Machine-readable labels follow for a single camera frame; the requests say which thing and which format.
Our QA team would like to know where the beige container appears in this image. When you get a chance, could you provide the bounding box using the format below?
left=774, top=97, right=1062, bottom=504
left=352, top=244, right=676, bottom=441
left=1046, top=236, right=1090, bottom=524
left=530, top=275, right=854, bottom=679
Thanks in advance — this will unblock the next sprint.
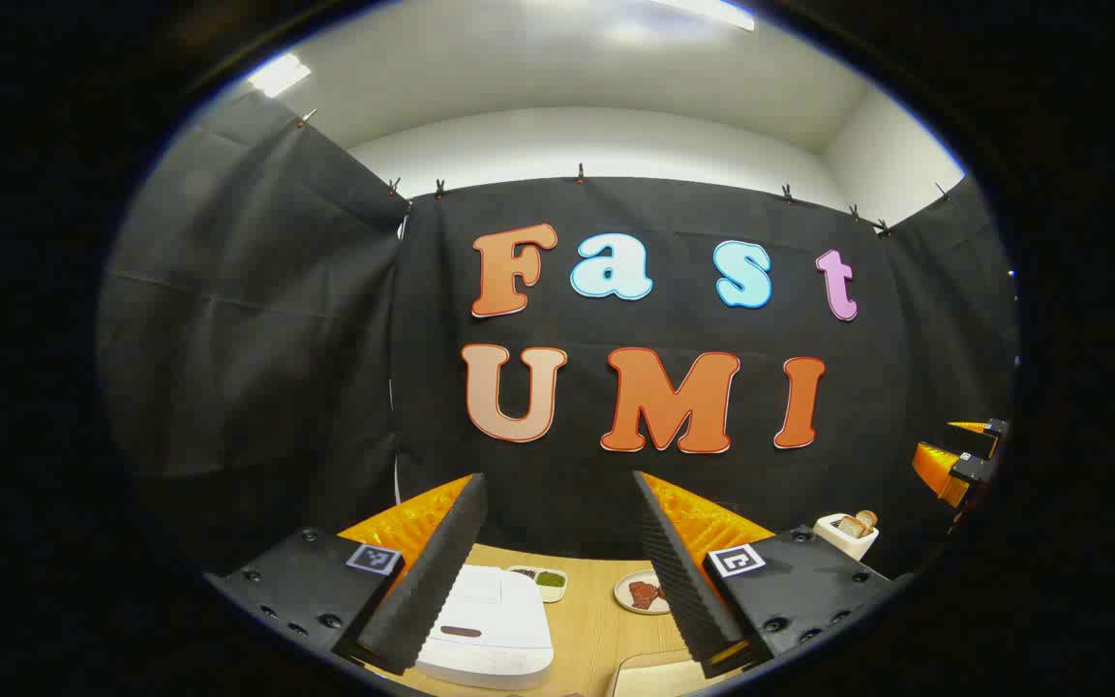
left=608, top=651, right=713, bottom=697

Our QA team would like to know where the cream toaster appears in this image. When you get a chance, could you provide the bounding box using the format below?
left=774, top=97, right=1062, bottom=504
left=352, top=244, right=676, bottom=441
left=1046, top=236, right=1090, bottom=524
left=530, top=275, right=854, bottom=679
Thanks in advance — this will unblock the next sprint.
left=814, top=513, right=880, bottom=561

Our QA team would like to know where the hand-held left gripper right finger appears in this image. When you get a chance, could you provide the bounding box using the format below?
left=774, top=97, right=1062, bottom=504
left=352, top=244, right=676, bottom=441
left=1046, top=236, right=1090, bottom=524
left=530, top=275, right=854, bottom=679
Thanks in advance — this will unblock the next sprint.
left=631, top=470, right=912, bottom=681

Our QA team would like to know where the black backdrop cloth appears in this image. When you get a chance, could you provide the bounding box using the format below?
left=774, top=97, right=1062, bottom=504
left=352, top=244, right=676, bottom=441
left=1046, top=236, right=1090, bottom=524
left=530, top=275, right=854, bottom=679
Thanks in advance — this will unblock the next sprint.
left=98, top=92, right=1018, bottom=582

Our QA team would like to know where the white divided bean dish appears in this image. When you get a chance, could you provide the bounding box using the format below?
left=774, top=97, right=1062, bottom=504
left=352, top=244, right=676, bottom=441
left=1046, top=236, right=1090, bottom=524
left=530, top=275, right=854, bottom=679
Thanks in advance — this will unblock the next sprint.
left=507, top=565, right=569, bottom=604

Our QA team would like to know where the white rice cooker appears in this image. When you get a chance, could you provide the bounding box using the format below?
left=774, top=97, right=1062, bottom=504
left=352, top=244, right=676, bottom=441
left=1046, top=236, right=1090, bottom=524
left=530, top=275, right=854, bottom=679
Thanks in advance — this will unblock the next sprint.
left=412, top=564, right=556, bottom=691

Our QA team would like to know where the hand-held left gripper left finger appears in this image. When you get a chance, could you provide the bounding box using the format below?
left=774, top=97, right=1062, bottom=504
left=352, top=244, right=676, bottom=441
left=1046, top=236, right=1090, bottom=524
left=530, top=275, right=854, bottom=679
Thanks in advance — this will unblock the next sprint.
left=204, top=472, right=489, bottom=677

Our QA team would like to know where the ceiling light panel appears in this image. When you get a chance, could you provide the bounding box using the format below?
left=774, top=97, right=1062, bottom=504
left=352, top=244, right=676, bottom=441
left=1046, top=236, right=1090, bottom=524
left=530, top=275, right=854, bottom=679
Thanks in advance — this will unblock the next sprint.
left=248, top=53, right=313, bottom=99
left=652, top=0, right=757, bottom=32

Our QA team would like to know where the round beige plate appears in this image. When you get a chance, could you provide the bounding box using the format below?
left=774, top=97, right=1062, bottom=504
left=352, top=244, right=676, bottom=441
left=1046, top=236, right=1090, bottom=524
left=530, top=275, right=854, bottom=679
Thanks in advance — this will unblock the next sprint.
left=614, top=569, right=672, bottom=616

